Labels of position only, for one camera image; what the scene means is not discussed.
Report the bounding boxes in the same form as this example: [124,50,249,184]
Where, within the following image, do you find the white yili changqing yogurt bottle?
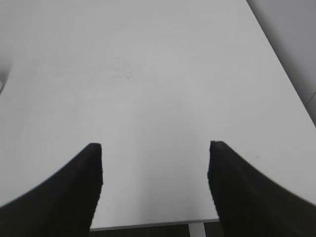
[0,71,8,94]

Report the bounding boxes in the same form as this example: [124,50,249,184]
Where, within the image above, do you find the white table leg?
[189,222,206,237]

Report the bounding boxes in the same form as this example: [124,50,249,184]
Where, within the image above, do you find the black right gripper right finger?
[207,141,316,237]

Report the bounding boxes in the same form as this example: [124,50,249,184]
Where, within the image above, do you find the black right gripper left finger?
[0,143,103,237]

